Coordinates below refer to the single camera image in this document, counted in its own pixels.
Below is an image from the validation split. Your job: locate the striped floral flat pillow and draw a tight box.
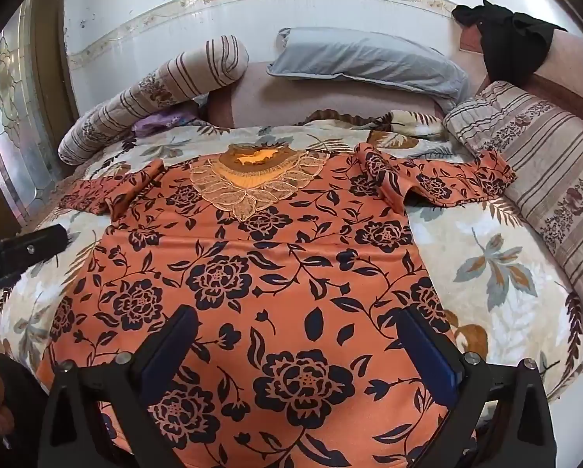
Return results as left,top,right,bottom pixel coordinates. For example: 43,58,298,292
442,80,583,356

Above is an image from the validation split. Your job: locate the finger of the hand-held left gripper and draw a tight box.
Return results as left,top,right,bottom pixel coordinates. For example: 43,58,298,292
0,225,70,280

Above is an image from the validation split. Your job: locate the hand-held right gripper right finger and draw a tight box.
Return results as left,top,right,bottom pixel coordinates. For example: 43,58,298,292
397,305,558,468

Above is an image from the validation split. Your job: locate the leaf-print blanket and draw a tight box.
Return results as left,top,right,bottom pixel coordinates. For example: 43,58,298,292
0,110,583,468

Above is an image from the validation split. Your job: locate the stained glass door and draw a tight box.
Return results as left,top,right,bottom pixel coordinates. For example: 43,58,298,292
0,0,63,220

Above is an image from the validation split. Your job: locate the grey pillow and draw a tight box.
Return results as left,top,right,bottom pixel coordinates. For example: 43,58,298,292
266,27,472,113

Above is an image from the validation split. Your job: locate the orange floral shirt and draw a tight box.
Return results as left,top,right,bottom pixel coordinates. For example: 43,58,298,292
35,144,516,468

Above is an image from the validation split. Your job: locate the purple cloth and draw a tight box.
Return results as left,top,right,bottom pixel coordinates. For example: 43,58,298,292
131,110,195,137

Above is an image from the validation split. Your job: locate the wooden door frame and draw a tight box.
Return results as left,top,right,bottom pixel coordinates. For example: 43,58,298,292
28,0,80,181

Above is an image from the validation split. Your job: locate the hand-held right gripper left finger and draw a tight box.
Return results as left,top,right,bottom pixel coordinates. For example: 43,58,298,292
42,303,198,468

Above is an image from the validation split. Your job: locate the black cloth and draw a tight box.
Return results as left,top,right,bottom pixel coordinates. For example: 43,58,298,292
452,1,569,89

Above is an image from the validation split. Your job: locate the striped bolster pillow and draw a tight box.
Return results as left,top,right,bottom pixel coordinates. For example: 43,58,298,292
57,35,250,165

